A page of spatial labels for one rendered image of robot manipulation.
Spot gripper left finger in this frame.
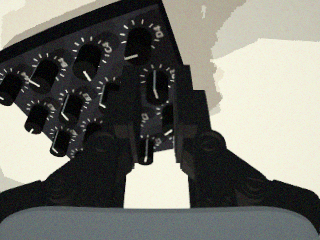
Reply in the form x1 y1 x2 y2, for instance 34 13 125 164
0 65 142 223

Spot black knob box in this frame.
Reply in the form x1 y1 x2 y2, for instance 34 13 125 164
0 0 184 166

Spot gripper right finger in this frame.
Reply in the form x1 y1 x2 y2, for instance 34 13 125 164
173 65 320 237

